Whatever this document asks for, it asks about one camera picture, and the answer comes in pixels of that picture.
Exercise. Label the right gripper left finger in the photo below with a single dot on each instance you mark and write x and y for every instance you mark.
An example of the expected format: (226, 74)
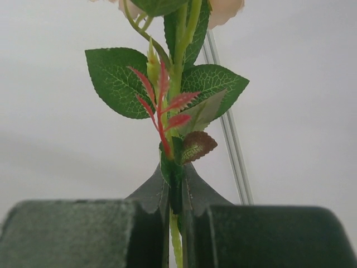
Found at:
(130, 232)

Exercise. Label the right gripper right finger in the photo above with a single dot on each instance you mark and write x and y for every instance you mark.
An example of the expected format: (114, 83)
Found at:
(217, 233)

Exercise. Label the right aluminium frame post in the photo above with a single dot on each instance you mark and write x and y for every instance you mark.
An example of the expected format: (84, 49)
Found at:
(233, 146)

